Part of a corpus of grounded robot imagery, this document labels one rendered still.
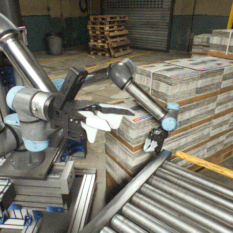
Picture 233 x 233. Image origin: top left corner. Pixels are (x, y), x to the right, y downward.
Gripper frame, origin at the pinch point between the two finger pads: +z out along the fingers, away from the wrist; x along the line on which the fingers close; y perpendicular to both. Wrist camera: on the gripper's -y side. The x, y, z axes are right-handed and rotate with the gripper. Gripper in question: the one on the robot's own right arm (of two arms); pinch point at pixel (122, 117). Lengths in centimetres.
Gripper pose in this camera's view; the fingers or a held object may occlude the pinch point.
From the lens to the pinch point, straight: 46.7
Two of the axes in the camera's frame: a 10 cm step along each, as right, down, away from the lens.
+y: -0.7, 9.4, 3.4
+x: -4.9, 2.6, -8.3
